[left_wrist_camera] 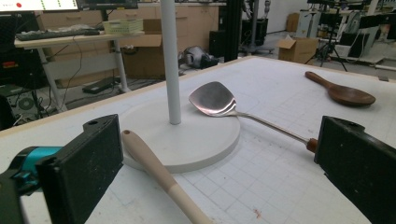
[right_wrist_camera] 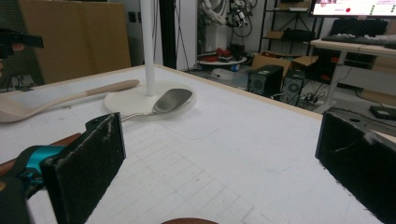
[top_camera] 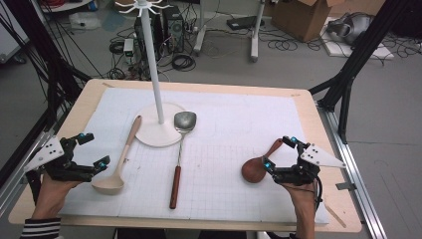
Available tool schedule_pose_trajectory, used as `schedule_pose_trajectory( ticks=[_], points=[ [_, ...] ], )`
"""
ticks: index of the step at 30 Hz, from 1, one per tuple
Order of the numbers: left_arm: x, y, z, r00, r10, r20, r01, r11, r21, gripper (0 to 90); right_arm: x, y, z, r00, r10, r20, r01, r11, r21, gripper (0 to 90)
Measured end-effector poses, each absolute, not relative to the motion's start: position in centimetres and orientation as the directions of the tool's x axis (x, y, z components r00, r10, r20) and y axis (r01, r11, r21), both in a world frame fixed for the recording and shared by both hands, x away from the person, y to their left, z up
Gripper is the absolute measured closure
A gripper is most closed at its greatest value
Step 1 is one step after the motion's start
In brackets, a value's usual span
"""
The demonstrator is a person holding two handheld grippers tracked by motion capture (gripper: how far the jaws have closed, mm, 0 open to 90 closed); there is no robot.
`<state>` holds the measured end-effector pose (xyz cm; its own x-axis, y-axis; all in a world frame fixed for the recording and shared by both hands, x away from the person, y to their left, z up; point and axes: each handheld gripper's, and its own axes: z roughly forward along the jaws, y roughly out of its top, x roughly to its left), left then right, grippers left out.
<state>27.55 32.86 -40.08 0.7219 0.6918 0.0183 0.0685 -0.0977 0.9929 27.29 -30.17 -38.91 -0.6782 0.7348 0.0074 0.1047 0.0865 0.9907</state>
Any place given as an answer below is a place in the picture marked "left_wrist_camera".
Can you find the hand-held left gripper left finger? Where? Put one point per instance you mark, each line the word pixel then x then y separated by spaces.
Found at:
pixel 84 168

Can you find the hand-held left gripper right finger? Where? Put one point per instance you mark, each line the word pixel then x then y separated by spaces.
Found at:
pixel 358 168

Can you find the beige ladle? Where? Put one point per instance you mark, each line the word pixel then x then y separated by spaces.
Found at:
pixel 146 155

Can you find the dark wooden spoon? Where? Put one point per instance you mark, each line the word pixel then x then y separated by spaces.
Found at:
pixel 348 95

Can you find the white utensil rack stand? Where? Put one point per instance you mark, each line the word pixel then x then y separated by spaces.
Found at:
pixel 174 62

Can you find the white grid mat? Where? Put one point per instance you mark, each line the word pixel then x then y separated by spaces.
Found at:
pixel 280 180

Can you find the black flat box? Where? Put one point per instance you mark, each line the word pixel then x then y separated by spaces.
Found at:
pixel 101 85

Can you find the black computer tower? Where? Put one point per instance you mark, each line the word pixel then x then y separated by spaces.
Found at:
pixel 26 104

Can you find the large cardboard box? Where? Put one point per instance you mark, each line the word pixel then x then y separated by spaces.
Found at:
pixel 143 59

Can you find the black tripod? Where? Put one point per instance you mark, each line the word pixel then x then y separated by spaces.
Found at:
pixel 330 46

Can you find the white desk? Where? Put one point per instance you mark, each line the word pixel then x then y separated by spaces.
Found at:
pixel 77 39

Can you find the black case with orange label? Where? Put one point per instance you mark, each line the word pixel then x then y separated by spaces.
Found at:
pixel 18 56

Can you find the small cardboard box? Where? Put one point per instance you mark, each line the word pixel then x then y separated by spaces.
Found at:
pixel 297 49

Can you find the black keyboard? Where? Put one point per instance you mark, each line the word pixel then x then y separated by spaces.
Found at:
pixel 56 33

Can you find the pale green basket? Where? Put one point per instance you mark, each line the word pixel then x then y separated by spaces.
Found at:
pixel 123 26

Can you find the grey backpack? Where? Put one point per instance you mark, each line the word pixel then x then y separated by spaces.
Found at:
pixel 196 57

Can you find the computer monitor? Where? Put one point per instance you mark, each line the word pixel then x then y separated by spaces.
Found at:
pixel 37 4

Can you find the black frame post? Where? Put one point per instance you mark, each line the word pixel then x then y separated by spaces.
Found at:
pixel 233 31

